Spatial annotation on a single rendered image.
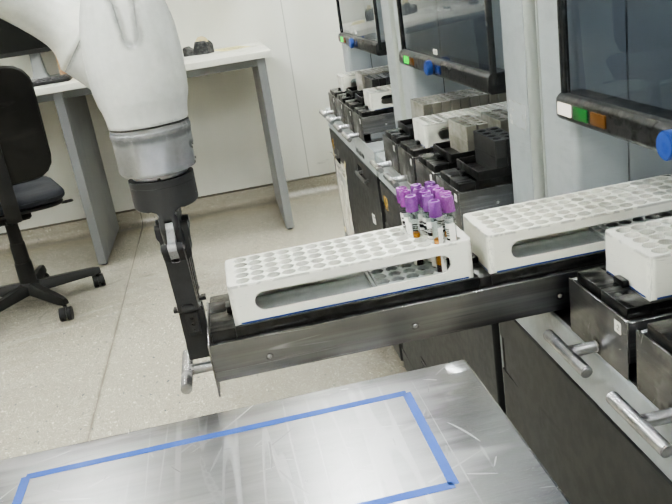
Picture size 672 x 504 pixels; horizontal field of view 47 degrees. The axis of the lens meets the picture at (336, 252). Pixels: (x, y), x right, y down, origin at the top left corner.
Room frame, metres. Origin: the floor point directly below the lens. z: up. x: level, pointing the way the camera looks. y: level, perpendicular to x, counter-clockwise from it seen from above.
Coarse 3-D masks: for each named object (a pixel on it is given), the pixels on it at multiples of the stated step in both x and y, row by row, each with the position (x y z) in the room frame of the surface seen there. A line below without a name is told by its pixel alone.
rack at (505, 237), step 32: (576, 192) 0.98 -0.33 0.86; (608, 192) 0.96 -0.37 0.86; (640, 192) 0.94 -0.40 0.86; (480, 224) 0.91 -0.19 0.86; (512, 224) 0.89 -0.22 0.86; (544, 224) 0.87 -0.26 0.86; (576, 224) 0.88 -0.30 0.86; (608, 224) 0.94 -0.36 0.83; (480, 256) 0.90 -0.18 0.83; (512, 256) 0.87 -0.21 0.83; (544, 256) 0.87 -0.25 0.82
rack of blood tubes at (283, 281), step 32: (256, 256) 0.93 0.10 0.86; (288, 256) 0.91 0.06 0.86; (320, 256) 0.88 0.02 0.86; (352, 256) 0.87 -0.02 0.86; (384, 256) 0.85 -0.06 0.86; (416, 256) 0.85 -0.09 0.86; (448, 256) 0.86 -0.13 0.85; (256, 288) 0.83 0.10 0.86; (288, 288) 0.93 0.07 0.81; (320, 288) 0.92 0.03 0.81; (352, 288) 0.90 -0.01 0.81; (384, 288) 0.85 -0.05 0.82
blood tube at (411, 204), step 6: (408, 198) 0.89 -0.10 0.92; (414, 198) 0.90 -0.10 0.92; (408, 204) 0.90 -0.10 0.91; (414, 204) 0.89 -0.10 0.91; (408, 210) 0.90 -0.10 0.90; (414, 210) 0.89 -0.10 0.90; (408, 216) 0.90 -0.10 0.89; (414, 216) 0.90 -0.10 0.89; (414, 222) 0.90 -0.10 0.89; (414, 228) 0.90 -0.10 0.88; (414, 234) 0.90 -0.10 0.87; (420, 234) 0.90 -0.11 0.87; (420, 264) 0.90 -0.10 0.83
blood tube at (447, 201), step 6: (444, 198) 0.87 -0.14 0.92; (450, 198) 0.87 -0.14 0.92; (444, 204) 0.87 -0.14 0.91; (450, 204) 0.87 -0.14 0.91; (444, 210) 0.87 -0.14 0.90; (450, 210) 0.87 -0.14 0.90; (444, 216) 0.88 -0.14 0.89; (450, 216) 0.87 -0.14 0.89; (450, 222) 0.87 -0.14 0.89; (450, 228) 0.87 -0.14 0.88; (450, 234) 0.87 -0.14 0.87; (456, 234) 0.87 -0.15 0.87; (450, 240) 0.87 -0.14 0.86; (456, 240) 0.87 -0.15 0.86
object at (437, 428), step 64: (384, 384) 0.63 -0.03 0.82; (448, 384) 0.61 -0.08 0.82; (64, 448) 0.61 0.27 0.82; (128, 448) 0.59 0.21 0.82; (192, 448) 0.58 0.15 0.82; (256, 448) 0.56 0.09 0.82; (320, 448) 0.55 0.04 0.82; (384, 448) 0.53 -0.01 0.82; (448, 448) 0.52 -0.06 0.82; (512, 448) 0.50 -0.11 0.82
